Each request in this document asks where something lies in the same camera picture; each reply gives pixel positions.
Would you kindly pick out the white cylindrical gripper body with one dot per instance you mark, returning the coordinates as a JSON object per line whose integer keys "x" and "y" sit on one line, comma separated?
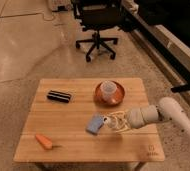
{"x": 139, "y": 117}

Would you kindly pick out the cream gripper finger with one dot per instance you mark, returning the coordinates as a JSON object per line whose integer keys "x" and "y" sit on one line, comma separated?
{"x": 120, "y": 127}
{"x": 117, "y": 114}

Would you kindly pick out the small clear bottle white cap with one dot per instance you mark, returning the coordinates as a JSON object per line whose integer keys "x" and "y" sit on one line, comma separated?
{"x": 112, "y": 122}

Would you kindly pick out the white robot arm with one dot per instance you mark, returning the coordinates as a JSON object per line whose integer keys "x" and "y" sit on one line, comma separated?
{"x": 168, "y": 109}

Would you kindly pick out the orange plate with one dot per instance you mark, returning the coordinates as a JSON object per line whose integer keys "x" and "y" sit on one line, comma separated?
{"x": 117, "y": 98}

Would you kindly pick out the blue sponge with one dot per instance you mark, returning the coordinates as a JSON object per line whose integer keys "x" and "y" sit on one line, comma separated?
{"x": 95, "y": 124}

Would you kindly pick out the clear plastic cup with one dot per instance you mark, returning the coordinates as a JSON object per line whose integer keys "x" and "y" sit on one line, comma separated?
{"x": 108, "y": 88}

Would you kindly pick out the black rectangular eraser block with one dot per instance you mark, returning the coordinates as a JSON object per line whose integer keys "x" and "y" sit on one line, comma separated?
{"x": 59, "y": 96}

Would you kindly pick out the orange toy carrot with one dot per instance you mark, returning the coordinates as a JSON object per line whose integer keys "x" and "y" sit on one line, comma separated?
{"x": 45, "y": 142}

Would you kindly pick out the long bench with dark top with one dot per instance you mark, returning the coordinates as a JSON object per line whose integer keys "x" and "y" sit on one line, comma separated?
{"x": 168, "y": 53}

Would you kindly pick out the black office chair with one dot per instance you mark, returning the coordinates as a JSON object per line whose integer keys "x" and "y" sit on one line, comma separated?
{"x": 98, "y": 15}

